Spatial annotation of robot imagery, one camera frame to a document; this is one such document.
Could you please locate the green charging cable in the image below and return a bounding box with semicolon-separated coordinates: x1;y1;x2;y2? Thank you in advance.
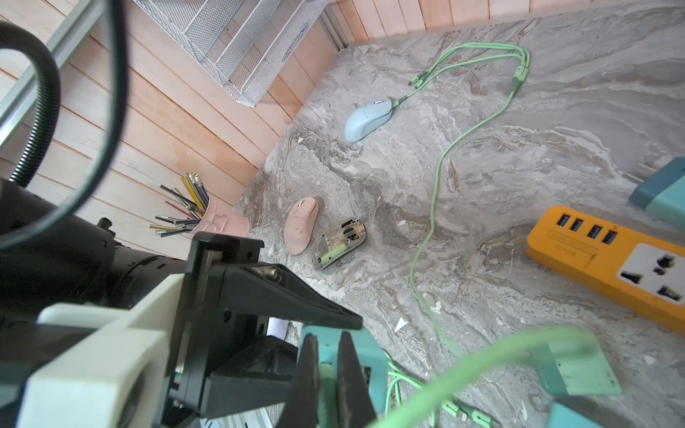
390;42;532;360
368;325;600;428

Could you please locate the camouflage green device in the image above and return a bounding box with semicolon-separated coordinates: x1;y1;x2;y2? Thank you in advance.
313;218;367;270

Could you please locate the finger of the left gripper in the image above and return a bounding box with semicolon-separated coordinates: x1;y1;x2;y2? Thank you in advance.
216;264;363;329

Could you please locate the white wire mesh shelf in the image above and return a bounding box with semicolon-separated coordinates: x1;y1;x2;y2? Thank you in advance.
136;0;326;108

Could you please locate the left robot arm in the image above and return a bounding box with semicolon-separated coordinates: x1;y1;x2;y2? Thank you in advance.
1;1;301;427

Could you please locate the pink pencil cup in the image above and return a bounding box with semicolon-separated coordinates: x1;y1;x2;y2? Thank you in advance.
149;172;251;239

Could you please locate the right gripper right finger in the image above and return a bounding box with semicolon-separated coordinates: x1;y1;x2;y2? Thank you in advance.
336;331;377;428

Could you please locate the pink mouse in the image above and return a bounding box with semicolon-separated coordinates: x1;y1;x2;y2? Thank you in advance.
284;196;319;255

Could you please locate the orange power strip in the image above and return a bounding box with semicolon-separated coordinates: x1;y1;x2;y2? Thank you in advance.
526;206;684;335

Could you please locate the light blue mouse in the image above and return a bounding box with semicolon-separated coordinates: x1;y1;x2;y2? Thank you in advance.
344;98;394;143

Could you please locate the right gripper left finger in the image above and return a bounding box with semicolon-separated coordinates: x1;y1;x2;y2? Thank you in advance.
276;333;319;428

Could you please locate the teal USB charger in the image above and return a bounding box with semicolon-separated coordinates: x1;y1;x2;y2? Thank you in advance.
547;403;602;428

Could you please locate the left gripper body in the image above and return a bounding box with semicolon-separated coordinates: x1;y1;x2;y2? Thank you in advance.
154;232;297;427

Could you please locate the light green USB charger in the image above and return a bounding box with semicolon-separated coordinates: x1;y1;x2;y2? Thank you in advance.
533;345;623;396

